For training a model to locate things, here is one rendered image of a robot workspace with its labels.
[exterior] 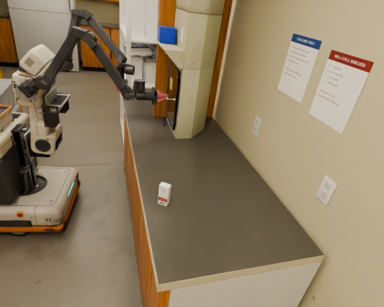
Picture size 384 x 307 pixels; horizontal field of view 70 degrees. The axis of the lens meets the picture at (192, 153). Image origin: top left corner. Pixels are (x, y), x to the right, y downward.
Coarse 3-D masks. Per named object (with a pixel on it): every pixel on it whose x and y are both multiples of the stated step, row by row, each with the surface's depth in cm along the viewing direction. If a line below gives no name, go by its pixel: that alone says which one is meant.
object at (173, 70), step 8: (176, 72) 170; (176, 80) 170; (168, 88) 196; (176, 88) 170; (168, 96) 196; (176, 96) 171; (168, 104) 196; (176, 104) 174; (168, 112) 197; (168, 120) 197
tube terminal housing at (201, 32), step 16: (176, 16) 173; (192, 16) 149; (208, 16) 152; (192, 32) 154; (208, 32) 159; (192, 48) 158; (208, 48) 166; (192, 64) 163; (208, 64) 173; (192, 80) 168; (208, 80) 182; (192, 96) 174; (208, 96) 192; (192, 112) 179; (176, 128) 183; (192, 128) 186
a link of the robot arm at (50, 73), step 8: (72, 32) 151; (80, 32) 151; (88, 32) 153; (72, 40) 154; (64, 48) 155; (72, 48) 156; (56, 56) 157; (64, 56) 157; (56, 64) 159; (48, 72) 160; (56, 72) 161; (40, 80) 160; (48, 80) 161; (40, 88) 162; (48, 88) 163
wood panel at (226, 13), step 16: (160, 0) 174; (176, 0) 176; (160, 16) 179; (224, 16) 190; (224, 32) 195; (160, 48) 189; (160, 64) 194; (160, 80) 200; (160, 112) 213; (208, 112) 225
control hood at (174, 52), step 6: (162, 48) 162; (168, 48) 159; (174, 48) 162; (180, 48) 164; (168, 54) 156; (174, 54) 157; (180, 54) 158; (174, 60) 159; (180, 60) 160; (180, 66) 162
